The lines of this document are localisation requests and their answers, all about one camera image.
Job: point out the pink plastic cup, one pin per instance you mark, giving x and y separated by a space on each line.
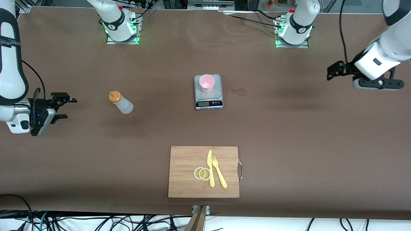
207 84

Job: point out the yellow plastic fork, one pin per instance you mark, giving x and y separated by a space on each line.
222 179

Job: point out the brown table cover sheet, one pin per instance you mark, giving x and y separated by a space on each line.
96 160

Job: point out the clear squeeze bottle orange cap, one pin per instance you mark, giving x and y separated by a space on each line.
123 106

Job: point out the wooden post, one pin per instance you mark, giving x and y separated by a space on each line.
197 223

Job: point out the silver digital kitchen scale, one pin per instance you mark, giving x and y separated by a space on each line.
215 96

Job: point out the small metal bracket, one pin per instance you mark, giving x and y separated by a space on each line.
207 210

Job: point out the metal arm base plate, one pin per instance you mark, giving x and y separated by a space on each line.
292 46
122 42

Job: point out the lemon slice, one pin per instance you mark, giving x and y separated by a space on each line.
204 174
196 173

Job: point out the aluminium frame profile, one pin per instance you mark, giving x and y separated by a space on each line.
25 8

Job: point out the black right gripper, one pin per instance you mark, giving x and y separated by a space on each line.
41 106

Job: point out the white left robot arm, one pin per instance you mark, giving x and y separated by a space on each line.
300 19

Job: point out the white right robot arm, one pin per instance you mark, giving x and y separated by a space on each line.
110 11

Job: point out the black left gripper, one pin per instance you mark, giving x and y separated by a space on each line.
348 68

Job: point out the yellow plastic knife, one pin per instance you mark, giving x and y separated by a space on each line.
211 176

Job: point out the wooden cutting board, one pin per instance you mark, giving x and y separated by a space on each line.
183 186

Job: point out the white power strip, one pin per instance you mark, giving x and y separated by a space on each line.
210 5

